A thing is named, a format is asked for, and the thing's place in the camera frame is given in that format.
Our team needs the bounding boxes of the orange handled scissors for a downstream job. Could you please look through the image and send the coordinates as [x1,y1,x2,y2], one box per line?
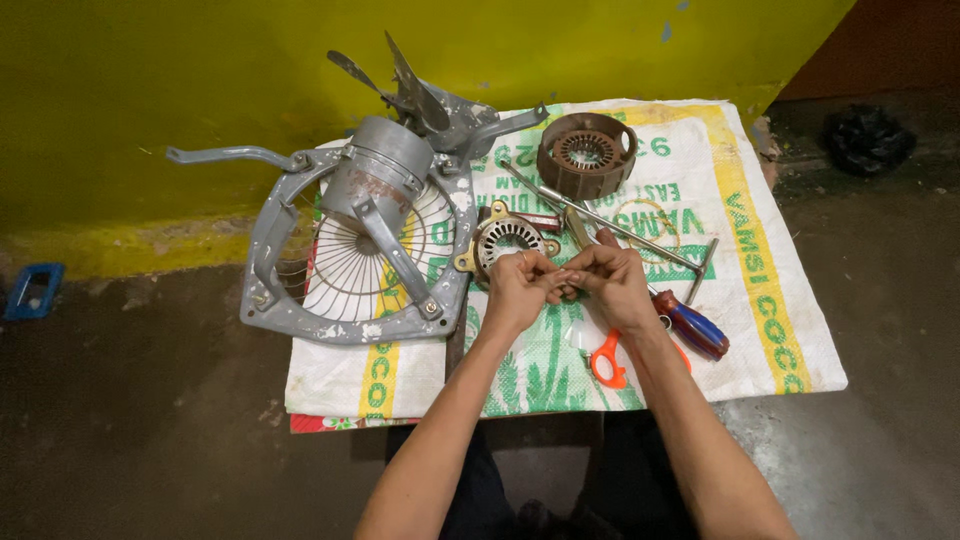
[587,327,693,390]

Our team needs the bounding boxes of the brown motor stator ring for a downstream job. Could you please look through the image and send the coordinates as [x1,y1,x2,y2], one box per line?
[536,112,639,202]

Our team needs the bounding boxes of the large printed white woven sack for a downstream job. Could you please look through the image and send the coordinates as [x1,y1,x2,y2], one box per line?
[450,98,849,419]

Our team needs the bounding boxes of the person's black trousers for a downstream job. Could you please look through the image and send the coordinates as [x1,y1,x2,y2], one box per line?
[384,411,702,540]

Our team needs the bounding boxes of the grey metal fan blade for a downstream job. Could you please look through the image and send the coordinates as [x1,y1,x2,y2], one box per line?
[326,30,501,155]

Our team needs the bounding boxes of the red floral cloth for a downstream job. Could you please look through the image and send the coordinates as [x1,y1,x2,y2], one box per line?
[289,414,421,435]

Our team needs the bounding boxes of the red and blue screwdriver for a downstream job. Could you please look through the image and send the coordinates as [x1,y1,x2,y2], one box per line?
[646,285,731,363]

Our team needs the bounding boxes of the steel T-handle wrench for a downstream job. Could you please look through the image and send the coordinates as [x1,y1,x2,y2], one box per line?
[499,159,720,306]

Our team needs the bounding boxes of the person's right hand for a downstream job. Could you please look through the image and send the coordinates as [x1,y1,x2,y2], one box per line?
[559,228,662,336]

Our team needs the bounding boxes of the blue plastic frame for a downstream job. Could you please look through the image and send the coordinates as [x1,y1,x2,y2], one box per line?
[2,261,66,323]

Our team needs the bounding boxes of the silver motor end cover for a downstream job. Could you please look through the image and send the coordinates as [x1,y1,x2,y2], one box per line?
[453,200,562,286]

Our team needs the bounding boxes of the person's left hand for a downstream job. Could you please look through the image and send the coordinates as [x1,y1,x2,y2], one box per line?
[483,249,579,336]

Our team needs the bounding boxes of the black plastic bag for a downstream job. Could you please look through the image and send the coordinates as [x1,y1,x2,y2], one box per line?
[822,104,918,179]

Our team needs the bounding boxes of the grey fan motor housing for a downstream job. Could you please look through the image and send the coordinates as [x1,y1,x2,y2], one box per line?
[321,115,436,235]

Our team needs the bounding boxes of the copper wire loop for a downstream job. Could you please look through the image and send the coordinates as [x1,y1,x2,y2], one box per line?
[611,198,682,260]

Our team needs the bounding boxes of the small printed white woven sack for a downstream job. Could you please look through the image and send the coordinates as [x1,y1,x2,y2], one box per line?
[284,138,481,420]

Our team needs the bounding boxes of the white plastic piece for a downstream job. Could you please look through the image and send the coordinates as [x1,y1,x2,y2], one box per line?
[567,318,610,355]

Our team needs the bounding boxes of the grey exhaust fan frame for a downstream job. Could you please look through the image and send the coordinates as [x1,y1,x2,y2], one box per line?
[165,102,552,347]

